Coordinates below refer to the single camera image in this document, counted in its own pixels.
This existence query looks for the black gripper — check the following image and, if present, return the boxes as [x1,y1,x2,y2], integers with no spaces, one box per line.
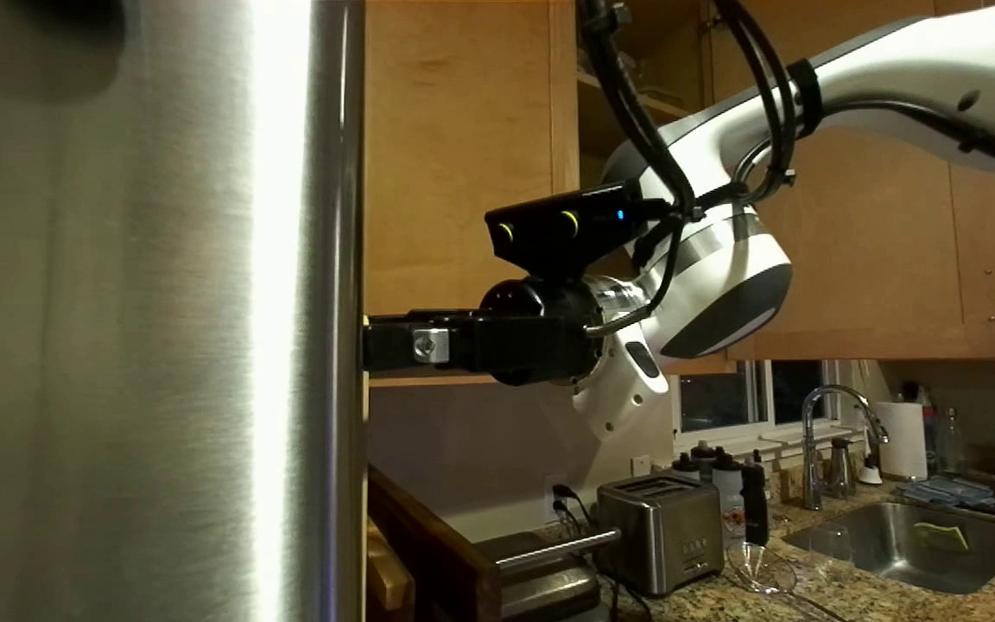
[358,273,608,390]

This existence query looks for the stainless steel fridge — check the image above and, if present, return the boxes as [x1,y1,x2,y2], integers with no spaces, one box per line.
[0,0,367,622]

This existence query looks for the dark wooden cutting board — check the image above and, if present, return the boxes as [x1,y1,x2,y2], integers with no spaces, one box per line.
[362,459,504,622]

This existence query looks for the light wooden cutting board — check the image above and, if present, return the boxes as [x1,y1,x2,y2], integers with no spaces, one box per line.
[362,514,418,622]

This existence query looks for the steel toaster oven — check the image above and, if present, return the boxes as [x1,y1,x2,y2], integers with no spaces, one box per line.
[473,522,628,622]

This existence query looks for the stainless steel toaster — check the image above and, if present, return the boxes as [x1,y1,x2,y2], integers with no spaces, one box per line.
[592,473,730,602]

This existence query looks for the kitchen window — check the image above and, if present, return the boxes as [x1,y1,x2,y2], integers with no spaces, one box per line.
[674,357,872,459]

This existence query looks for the dark bottle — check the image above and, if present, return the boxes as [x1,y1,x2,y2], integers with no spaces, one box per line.
[739,448,773,549]

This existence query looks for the chrome kitchen faucet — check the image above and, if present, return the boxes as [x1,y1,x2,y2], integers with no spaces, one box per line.
[798,379,894,514]

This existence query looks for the small soap dispenser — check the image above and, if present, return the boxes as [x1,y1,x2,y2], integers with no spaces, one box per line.
[857,440,888,492]

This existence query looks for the stainless steel sink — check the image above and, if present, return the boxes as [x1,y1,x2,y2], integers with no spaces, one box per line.
[782,494,995,598]

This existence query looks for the white paper towel roll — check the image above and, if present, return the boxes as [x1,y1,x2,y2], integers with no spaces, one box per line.
[875,395,934,484]

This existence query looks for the clear glass bottle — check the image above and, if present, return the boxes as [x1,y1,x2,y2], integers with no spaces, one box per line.
[934,402,974,477]

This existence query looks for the grey blue dish cloth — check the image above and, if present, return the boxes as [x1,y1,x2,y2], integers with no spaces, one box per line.
[894,473,995,511]

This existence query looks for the yellow green sponge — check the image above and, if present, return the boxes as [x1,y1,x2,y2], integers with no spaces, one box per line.
[912,518,974,558]

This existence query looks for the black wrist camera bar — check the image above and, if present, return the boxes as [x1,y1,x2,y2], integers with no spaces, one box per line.
[483,183,671,280]

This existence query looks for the black appliance power cable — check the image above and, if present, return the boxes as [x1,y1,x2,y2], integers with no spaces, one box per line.
[549,480,603,546]

